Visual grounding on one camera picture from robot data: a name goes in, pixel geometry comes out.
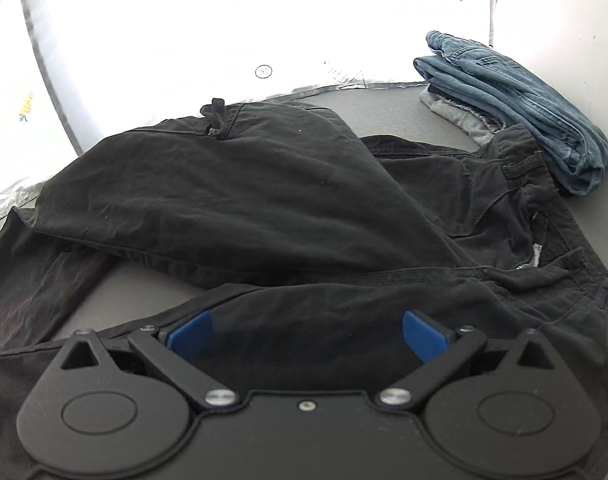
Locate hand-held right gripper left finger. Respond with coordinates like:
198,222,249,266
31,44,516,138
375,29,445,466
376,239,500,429
58,311,239,409

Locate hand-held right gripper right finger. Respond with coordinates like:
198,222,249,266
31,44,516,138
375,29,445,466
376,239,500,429
378,310,555,408

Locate black pants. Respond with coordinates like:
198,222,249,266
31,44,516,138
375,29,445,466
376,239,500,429
0,99,608,480

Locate grey folded garment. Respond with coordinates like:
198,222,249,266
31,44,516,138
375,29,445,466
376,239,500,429
419,87,510,149

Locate folded blue jeans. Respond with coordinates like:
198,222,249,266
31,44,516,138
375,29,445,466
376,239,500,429
413,30,608,197

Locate white carrot print blanket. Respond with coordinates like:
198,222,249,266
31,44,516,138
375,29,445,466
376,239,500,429
0,0,501,231

